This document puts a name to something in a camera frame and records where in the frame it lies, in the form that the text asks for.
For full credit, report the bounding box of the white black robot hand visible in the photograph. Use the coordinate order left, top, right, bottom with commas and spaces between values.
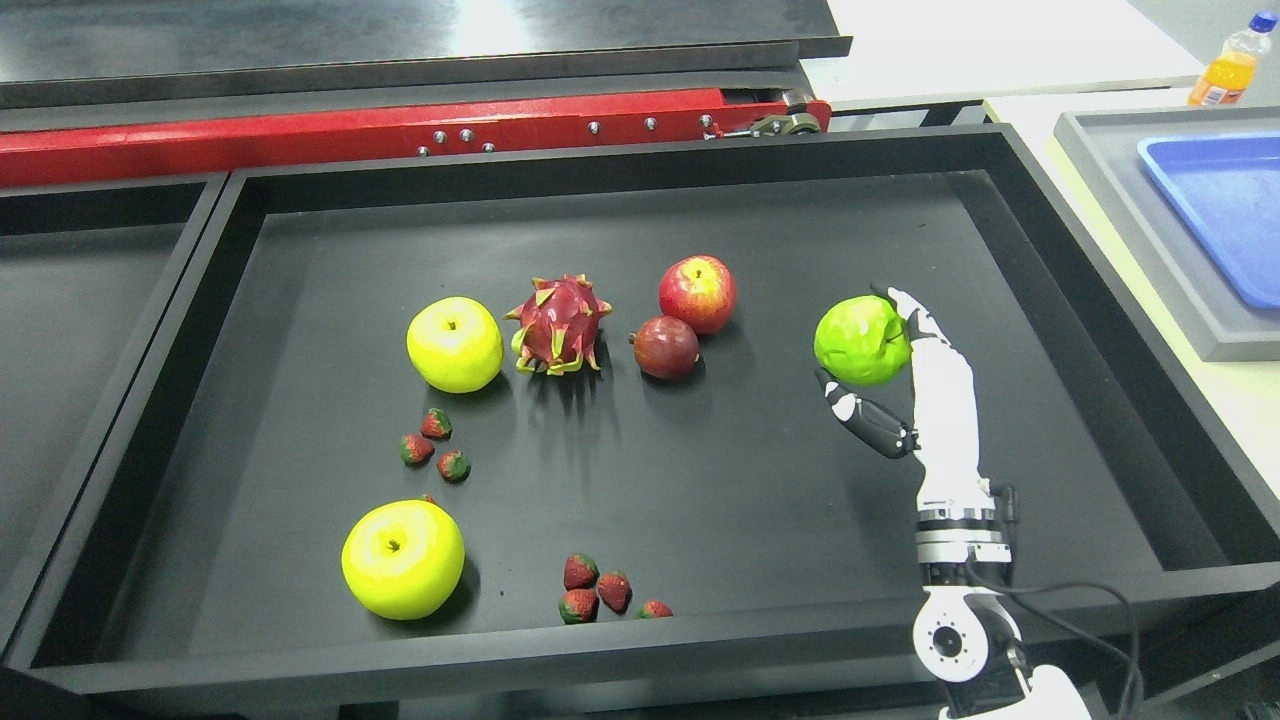
815, 286, 995, 520

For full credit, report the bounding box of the green apple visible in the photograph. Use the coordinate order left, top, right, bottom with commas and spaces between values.
813, 293, 913, 386

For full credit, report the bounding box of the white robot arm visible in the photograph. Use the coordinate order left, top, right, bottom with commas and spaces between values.
911, 479, 1091, 719

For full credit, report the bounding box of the red apple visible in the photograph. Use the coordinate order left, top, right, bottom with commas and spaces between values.
658, 254, 737, 334

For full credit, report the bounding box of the black shelf unit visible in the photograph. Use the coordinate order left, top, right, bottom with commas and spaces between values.
0, 0, 1280, 720

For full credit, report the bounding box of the yellow apple upper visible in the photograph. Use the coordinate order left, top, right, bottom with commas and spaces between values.
406, 296, 506, 395

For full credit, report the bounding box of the yellow apple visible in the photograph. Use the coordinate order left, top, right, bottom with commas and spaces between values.
340, 498, 466, 621
406, 296, 506, 395

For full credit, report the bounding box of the yellow apple lower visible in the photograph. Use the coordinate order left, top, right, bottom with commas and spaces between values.
340, 498, 466, 621

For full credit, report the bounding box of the dark red pomegranate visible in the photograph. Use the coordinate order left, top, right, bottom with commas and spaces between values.
628, 315, 701, 380

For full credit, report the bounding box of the grey tray holder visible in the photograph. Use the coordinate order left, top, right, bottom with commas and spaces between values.
1053, 108, 1277, 363

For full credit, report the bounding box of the strawberry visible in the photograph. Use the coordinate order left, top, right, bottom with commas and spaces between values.
562, 553, 599, 591
558, 588, 599, 625
399, 433, 435, 468
435, 450, 472, 483
596, 571, 634, 615
419, 407, 453, 439
636, 600, 675, 619

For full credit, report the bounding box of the blue plastic tray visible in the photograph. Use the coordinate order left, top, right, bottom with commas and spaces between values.
1137, 132, 1279, 310

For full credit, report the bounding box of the red dragon fruit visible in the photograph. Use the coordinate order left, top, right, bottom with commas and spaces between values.
504, 274, 613, 377

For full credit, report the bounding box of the orange drink bottle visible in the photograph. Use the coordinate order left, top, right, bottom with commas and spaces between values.
1187, 12, 1277, 108

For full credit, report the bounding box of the red metal beam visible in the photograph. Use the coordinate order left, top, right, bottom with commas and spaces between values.
1, 87, 833, 188

